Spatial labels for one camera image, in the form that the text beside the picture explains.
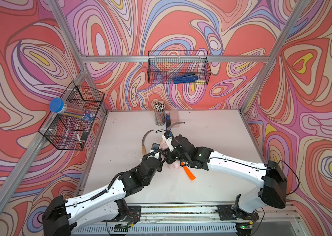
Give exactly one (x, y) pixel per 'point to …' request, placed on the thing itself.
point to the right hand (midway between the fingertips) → (163, 156)
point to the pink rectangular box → (174, 118)
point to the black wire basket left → (69, 130)
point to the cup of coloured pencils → (160, 113)
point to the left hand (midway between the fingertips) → (161, 154)
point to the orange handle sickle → (190, 175)
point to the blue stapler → (168, 119)
